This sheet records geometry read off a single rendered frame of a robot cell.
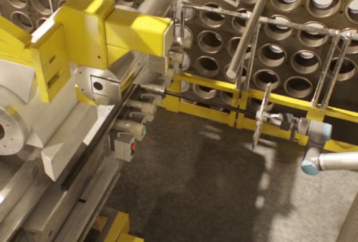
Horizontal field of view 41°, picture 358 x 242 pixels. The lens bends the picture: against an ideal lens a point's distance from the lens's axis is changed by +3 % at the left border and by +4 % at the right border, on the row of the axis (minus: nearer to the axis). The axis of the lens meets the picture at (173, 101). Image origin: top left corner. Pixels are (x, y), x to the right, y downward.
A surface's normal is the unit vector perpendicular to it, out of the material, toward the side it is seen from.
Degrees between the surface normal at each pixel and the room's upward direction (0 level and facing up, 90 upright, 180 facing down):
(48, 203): 0
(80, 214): 0
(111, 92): 90
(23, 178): 90
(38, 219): 0
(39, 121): 68
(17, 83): 90
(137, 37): 90
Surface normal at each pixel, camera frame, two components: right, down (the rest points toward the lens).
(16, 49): -0.32, 0.63
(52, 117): 0.89, -0.05
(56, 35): 0.94, 0.24
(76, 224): 0.04, -0.74
